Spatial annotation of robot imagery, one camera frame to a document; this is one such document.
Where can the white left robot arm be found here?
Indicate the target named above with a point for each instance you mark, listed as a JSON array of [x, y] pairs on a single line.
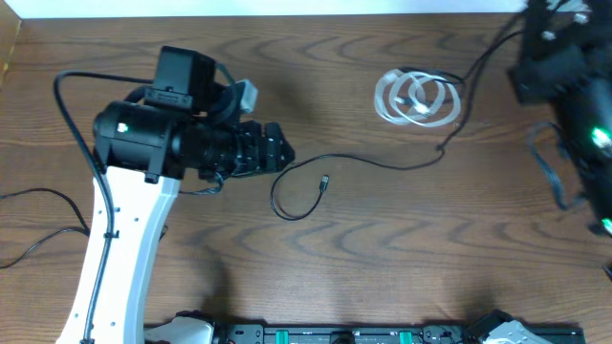
[[181, 119]]

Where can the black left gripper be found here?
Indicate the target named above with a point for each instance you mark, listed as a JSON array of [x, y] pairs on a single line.
[[258, 149]]

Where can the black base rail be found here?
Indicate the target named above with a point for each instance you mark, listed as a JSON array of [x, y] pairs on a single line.
[[495, 327]]

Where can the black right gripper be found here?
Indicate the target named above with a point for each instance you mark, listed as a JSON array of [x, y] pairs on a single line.
[[553, 63]]

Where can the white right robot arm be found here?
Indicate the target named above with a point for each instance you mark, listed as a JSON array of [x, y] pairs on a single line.
[[583, 116]]

